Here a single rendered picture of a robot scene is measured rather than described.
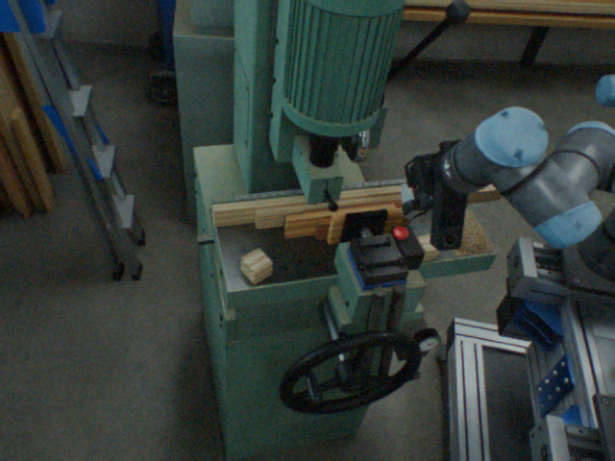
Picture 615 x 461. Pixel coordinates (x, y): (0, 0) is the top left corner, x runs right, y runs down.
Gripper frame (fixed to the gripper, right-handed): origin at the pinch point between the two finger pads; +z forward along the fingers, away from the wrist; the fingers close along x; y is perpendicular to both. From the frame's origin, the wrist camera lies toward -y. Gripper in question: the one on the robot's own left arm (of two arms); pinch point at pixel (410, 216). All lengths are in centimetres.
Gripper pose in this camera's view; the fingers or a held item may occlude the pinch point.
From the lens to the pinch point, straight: 102.3
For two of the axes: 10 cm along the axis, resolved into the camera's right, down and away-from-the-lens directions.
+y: -1.7, -9.7, 1.8
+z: -2.2, 2.1, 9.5
